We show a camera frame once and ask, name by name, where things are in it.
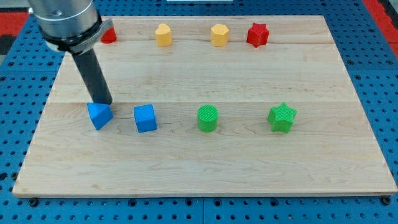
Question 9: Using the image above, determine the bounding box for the red star block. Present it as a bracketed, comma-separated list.
[246, 23, 270, 48]

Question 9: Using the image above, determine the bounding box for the yellow hexagon block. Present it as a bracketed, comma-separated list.
[210, 24, 229, 47]

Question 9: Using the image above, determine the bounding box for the green cylinder block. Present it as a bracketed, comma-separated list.
[197, 105, 219, 133]

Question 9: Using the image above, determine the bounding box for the blue cube block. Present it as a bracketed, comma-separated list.
[133, 104, 157, 133]

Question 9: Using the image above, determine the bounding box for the green star block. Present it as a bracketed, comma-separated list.
[267, 103, 297, 133]

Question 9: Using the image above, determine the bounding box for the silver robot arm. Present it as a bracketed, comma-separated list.
[29, 0, 114, 105]

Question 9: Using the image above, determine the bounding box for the red block behind arm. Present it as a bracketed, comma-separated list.
[100, 27, 117, 44]

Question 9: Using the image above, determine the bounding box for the wooden board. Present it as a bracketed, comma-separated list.
[12, 16, 397, 198]

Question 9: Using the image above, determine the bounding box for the blue triangle block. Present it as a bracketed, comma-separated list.
[86, 103, 114, 130]

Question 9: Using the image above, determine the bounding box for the yellow heart block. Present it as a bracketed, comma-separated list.
[155, 24, 172, 47]

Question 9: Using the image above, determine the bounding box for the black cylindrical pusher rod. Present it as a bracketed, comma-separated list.
[72, 49, 113, 105]

